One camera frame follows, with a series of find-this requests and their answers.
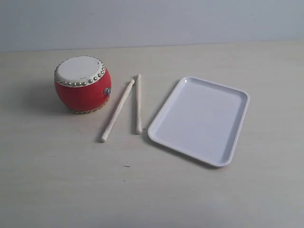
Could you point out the wooden drumstick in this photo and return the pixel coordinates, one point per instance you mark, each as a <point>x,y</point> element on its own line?
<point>117,111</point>
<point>138,105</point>

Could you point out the white plastic tray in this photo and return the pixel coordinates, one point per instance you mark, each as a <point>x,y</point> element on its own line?
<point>202,120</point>

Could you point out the small red drum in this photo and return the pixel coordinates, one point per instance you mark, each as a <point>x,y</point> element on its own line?
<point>83,83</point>

